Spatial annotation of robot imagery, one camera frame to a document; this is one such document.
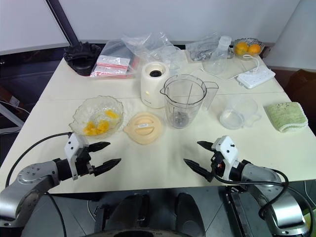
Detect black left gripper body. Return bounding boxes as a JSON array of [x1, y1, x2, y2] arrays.
[[75, 145, 96, 177]]

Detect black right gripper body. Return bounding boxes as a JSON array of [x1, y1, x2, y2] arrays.
[[209, 148, 229, 178]]

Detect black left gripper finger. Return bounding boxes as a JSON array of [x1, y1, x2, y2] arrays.
[[88, 141, 111, 153], [93, 158, 122, 177]]

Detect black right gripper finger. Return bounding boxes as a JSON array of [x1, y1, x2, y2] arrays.
[[183, 158, 213, 183], [197, 141, 215, 151]]

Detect clear plastic plate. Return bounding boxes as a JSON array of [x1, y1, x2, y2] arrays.
[[68, 95, 125, 137]]

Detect clear blender jar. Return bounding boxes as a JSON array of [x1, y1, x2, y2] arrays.
[[159, 74, 220, 129]]

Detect beige blender lid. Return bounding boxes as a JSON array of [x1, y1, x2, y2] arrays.
[[123, 111, 164, 146]]

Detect clear plastic measuring cup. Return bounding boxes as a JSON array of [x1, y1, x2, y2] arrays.
[[219, 97, 262, 131]]

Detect dark rounded shape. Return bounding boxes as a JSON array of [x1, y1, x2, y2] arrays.
[[176, 192, 206, 235]]

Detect pink striped zip bag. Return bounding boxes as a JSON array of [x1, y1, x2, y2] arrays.
[[90, 65, 135, 80], [97, 55, 131, 69]]

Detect white blender base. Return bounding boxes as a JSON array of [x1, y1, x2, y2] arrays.
[[140, 61, 171, 109]]

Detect green folded cloth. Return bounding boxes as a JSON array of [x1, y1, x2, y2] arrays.
[[263, 102, 309, 133]]

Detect white power strip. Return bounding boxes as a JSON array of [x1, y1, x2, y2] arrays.
[[236, 68, 277, 89]]

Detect black spiky rubber object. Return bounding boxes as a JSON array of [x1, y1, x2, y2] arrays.
[[63, 41, 102, 77]]

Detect plastic bag with dark contents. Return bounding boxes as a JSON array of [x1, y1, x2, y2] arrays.
[[185, 34, 234, 62]]

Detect large clear zip bag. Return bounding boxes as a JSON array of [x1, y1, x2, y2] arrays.
[[101, 39, 141, 72]]

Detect whole orange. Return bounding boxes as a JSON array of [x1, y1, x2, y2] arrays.
[[247, 43, 262, 56], [235, 42, 249, 55]]

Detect bag of oranges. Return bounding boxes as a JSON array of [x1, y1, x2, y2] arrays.
[[233, 38, 266, 59]]

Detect crumpled clear plastic bag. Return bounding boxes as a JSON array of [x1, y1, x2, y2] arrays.
[[120, 31, 185, 75]]

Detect dark metal pole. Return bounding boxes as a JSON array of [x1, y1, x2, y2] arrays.
[[58, 0, 79, 46]]

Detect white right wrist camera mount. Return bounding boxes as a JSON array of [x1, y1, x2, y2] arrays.
[[212, 135, 239, 179]]

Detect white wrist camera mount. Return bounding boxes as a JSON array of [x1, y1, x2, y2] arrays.
[[212, 135, 239, 179], [64, 133, 88, 179]]

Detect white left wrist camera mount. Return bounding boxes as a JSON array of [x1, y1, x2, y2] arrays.
[[64, 133, 88, 179]]

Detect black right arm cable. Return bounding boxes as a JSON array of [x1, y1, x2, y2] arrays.
[[213, 169, 312, 223]]

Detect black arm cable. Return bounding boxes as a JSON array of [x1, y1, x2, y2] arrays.
[[213, 169, 312, 223], [5, 132, 75, 188]]

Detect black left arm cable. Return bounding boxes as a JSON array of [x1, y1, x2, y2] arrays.
[[5, 132, 75, 188]]

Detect grey metal frame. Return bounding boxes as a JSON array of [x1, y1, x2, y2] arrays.
[[0, 98, 26, 134]]

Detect white power cord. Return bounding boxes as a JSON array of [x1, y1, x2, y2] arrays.
[[195, 54, 262, 81]]

